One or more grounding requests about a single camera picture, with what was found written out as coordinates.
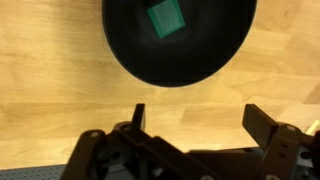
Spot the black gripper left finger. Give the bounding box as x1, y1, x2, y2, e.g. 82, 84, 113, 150
61, 103, 214, 180

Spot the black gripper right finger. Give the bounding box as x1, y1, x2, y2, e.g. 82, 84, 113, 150
242, 103, 320, 180

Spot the green block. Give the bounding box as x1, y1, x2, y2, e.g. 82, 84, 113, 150
146, 0, 186, 39

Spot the black bowl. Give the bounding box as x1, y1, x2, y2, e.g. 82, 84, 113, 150
101, 0, 258, 88

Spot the dark perforated breadboard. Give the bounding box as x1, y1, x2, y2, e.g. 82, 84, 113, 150
0, 163, 69, 180

